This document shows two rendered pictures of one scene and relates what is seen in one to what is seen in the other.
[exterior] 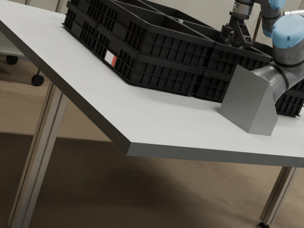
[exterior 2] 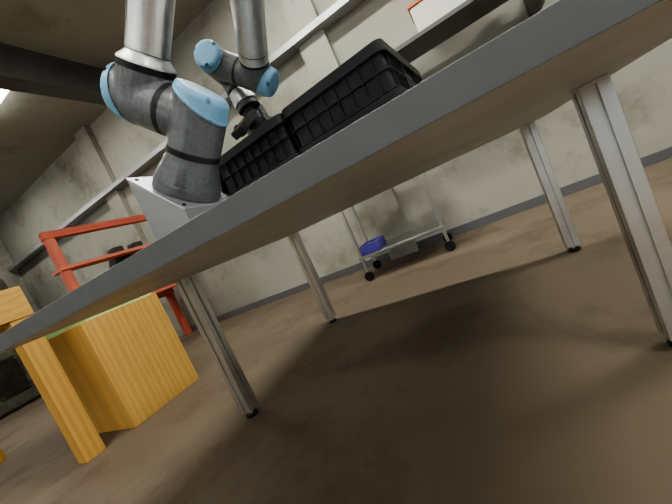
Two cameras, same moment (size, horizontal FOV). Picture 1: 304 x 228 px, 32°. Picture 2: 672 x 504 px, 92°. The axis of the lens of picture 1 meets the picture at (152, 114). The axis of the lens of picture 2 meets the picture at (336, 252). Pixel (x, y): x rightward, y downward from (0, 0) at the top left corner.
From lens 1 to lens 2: 2.20 m
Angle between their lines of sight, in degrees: 64
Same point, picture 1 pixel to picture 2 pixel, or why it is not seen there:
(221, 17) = not seen: outside the picture
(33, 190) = (227, 374)
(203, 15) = (657, 54)
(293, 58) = (140, 117)
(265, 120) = (168, 224)
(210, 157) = (30, 329)
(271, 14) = (225, 75)
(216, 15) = not seen: outside the picture
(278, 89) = (163, 171)
